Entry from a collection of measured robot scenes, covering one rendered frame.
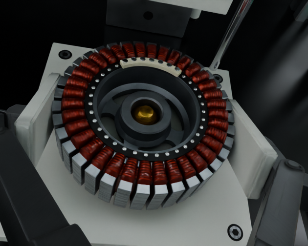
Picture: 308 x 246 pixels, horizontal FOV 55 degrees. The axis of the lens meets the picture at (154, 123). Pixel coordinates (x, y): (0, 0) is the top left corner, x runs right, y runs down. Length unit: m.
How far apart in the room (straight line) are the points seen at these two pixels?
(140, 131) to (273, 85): 0.16
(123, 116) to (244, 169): 0.08
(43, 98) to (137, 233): 0.09
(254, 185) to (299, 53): 0.22
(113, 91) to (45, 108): 0.06
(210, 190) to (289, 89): 0.15
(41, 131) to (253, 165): 0.11
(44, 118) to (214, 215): 0.12
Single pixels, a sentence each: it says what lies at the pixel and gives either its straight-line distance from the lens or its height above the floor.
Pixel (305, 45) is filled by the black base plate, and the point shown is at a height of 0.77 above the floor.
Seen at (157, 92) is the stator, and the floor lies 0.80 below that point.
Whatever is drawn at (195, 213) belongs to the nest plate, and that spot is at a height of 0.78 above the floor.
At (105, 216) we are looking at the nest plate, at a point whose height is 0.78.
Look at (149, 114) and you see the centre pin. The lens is 0.19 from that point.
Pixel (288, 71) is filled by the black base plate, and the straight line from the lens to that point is 0.33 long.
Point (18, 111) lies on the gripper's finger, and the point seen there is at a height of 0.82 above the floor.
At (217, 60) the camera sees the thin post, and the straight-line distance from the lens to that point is 0.26.
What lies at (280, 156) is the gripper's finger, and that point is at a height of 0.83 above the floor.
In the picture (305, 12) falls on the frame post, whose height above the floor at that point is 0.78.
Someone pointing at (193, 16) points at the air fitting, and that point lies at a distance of 0.30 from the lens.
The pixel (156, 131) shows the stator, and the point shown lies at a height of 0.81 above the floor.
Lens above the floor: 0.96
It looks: 56 degrees down
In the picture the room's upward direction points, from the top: 20 degrees clockwise
